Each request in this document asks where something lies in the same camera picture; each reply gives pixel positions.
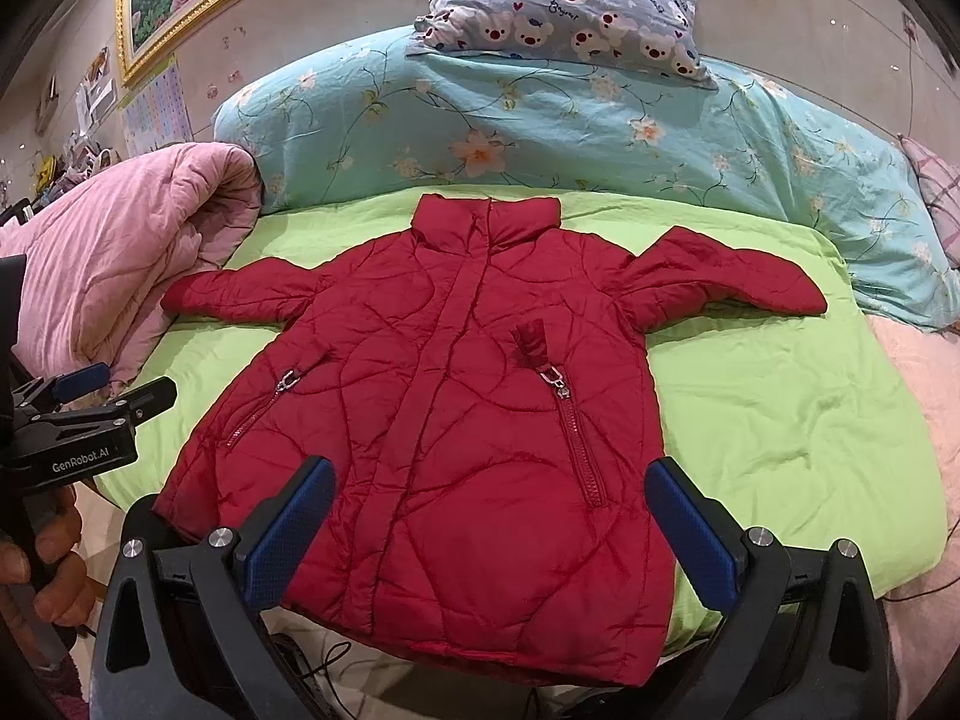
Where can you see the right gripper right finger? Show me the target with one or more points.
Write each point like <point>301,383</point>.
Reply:
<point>801,635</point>

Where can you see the pink quilted comforter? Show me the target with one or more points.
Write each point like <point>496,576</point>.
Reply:
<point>99,259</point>

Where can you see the pink plaid pillow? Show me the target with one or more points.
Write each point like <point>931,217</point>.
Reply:
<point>939,182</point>

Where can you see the grey bear print pillow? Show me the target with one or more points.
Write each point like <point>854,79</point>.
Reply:
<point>652,36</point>

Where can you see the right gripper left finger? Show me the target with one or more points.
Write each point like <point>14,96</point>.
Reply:
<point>181,632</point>

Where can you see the red quilted puffer jacket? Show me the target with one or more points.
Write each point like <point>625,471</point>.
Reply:
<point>480,383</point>

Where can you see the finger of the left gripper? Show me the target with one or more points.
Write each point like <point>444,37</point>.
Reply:
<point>151,400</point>
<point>89,380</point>

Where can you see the pink mattress pad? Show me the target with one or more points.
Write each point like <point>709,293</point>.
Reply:
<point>922,609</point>

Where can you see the teal floral duvet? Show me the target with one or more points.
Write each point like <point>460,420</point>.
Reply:
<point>367,117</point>

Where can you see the wall calendar poster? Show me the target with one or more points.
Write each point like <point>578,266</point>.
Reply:
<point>156,116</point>

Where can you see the person's left hand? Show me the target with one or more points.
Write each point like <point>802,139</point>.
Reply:
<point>67,600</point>

